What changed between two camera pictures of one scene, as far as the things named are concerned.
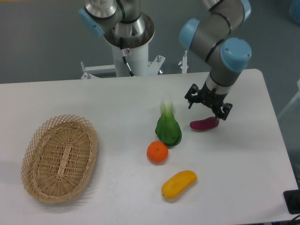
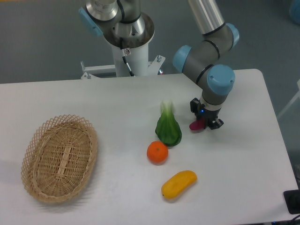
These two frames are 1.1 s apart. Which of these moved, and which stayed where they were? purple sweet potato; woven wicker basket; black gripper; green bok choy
Moved: black gripper
Stayed: purple sweet potato; woven wicker basket; green bok choy
